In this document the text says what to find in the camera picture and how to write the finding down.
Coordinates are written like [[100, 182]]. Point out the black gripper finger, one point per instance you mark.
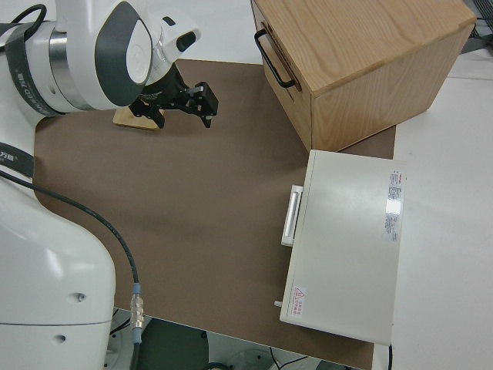
[[148, 109], [210, 102]]

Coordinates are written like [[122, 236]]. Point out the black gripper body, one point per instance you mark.
[[167, 90]]

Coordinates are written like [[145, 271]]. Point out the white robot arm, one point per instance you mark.
[[50, 270]]

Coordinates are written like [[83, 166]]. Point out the wooden mug tree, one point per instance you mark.
[[123, 117]]

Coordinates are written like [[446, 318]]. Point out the brown table mat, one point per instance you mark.
[[192, 200]]

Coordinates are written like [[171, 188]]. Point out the wooden drawer cabinet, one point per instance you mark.
[[366, 65]]

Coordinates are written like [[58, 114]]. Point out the white toaster oven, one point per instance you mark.
[[346, 243]]

